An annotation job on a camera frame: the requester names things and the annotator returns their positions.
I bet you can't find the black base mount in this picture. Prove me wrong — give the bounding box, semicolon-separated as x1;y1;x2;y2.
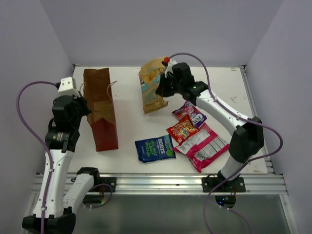
91;176;117;193
201;174;246;193

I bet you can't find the pink foil snack bag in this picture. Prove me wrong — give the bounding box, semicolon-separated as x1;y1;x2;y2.
173;123;229;173

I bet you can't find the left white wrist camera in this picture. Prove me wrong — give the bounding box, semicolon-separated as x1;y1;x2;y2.
58;77;80;97

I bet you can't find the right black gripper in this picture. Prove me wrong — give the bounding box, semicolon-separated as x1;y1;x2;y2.
156;73;183;98

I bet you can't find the aluminium rail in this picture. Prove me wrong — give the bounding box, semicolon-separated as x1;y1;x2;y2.
31;172;288;195
239;65;275;175

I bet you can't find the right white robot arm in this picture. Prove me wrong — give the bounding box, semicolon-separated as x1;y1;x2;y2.
156;58;264;192

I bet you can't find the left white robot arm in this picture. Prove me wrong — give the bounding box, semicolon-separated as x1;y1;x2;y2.
22;95;101;234

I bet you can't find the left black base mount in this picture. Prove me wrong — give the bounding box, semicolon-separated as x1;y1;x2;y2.
91;176;117;193

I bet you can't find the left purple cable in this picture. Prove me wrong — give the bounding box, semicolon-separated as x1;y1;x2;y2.
16;81;59;234

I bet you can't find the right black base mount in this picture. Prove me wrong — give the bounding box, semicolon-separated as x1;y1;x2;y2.
201;174;246;193

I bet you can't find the purple cable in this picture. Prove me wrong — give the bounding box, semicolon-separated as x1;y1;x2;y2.
168;53;284;234
16;81;59;234

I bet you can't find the tan kettle chips bag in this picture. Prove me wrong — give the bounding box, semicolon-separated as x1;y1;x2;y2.
138;57;168;114

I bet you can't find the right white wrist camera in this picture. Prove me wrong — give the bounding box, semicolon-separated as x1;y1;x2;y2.
162;57;177;78

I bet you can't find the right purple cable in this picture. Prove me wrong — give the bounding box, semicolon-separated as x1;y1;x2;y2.
168;53;284;234

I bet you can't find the purple candy packet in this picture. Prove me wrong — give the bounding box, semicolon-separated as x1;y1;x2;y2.
172;101;207;128

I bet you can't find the aluminium right side rail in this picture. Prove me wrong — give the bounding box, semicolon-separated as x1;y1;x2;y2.
239;65;275;175

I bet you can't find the red snack packet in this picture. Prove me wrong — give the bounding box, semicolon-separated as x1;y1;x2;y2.
166;115;200;144

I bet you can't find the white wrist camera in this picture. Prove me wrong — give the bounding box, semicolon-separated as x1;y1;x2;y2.
162;57;177;78
58;77;80;97

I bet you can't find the blue Burts crisps bag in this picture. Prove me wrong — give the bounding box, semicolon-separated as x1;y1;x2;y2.
135;135;176;163

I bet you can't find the aluminium front rail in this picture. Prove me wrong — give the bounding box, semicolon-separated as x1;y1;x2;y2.
31;172;288;195

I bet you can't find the red paper bag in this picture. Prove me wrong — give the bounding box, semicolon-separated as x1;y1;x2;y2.
83;68;118;152

